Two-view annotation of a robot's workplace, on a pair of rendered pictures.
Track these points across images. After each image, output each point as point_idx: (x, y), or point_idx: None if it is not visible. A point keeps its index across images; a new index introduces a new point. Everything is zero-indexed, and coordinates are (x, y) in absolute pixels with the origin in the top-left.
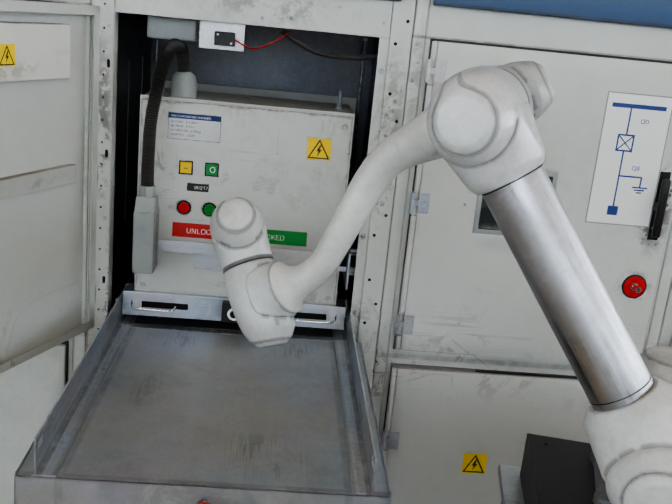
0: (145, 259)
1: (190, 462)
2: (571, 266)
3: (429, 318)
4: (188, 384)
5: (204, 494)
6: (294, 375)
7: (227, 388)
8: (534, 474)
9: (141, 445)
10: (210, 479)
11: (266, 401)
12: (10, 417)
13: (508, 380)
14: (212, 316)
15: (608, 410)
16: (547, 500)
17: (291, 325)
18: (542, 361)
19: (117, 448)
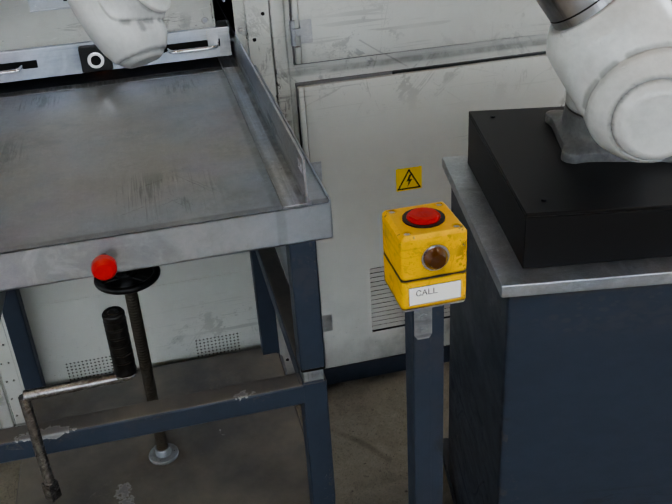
0: None
1: (75, 217)
2: None
3: (328, 18)
4: (56, 142)
5: (101, 247)
6: (184, 109)
7: (106, 137)
8: (488, 148)
9: (9, 213)
10: (104, 229)
11: (156, 140)
12: None
13: (430, 75)
14: (70, 69)
15: (578, 23)
16: (511, 169)
17: (162, 29)
18: (464, 46)
19: None
